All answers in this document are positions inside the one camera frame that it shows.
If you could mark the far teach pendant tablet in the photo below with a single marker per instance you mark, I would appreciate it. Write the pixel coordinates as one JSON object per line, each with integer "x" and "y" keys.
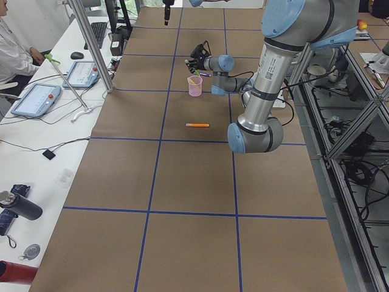
{"x": 82, "y": 74}

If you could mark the pink pen holder cup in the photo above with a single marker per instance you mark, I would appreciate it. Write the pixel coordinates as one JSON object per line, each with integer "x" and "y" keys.
{"x": 198, "y": 81}

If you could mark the yellow highlighter pen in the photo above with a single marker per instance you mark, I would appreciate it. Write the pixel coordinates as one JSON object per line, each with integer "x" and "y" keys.
{"x": 194, "y": 85}

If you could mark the seated person white shirt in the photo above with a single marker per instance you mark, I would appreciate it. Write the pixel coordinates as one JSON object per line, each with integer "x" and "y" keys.
{"x": 19, "y": 62}

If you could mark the white bowl on shelf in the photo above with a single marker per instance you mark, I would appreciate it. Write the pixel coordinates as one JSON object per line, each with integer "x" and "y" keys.
{"x": 316, "y": 70}

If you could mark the round grey key tag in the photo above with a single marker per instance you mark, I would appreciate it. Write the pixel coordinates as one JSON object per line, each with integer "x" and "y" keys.
{"x": 31, "y": 252}

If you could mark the purple marker pen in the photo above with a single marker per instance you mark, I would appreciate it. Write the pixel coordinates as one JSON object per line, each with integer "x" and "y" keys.
{"x": 205, "y": 74}

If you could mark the aluminium frame post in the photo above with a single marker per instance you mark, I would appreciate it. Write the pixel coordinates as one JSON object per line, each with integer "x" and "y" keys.
{"x": 89, "y": 38}

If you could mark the red bottle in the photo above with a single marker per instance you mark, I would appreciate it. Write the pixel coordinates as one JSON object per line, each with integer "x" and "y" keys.
{"x": 17, "y": 273}

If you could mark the near teach pendant tablet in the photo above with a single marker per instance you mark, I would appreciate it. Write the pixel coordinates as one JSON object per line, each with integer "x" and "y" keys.
{"x": 37, "y": 100}

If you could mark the metal reacher stick green handle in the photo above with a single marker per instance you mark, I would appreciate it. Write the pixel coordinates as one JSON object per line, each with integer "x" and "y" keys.
{"x": 54, "y": 63}

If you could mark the red apple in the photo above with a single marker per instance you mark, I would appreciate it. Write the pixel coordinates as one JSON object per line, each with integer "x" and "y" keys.
{"x": 361, "y": 24}

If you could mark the orange marker pen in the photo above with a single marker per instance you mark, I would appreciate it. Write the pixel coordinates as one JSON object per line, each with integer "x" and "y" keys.
{"x": 197, "y": 125}

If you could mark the small black square device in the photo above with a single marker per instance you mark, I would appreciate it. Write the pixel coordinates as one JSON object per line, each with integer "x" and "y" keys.
{"x": 48, "y": 154}

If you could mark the teach pendant tablet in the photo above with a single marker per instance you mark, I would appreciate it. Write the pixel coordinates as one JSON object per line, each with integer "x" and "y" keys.
{"x": 37, "y": 100}
{"x": 82, "y": 74}

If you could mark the black computer mouse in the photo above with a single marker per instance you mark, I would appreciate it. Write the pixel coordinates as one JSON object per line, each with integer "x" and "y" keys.
{"x": 77, "y": 56}

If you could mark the clear plastic tray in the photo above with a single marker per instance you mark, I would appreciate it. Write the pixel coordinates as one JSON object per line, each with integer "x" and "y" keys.
{"x": 65, "y": 178}

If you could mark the black power adapter box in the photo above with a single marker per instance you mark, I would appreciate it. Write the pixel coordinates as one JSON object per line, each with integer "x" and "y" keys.
{"x": 119, "y": 40}

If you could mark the black keyboard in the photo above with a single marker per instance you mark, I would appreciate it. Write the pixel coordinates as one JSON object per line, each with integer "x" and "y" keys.
{"x": 99, "y": 31}

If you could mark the black water bottle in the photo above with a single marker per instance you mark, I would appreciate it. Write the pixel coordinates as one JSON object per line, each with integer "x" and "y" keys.
{"x": 20, "y": 205}

